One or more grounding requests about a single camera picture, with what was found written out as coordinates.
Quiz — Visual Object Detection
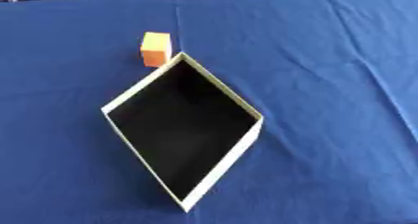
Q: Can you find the tan box with black inside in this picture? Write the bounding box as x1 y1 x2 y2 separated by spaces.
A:
99 50 267 214

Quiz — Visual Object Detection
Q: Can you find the orange block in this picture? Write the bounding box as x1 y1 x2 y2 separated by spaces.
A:
138 31 174 68

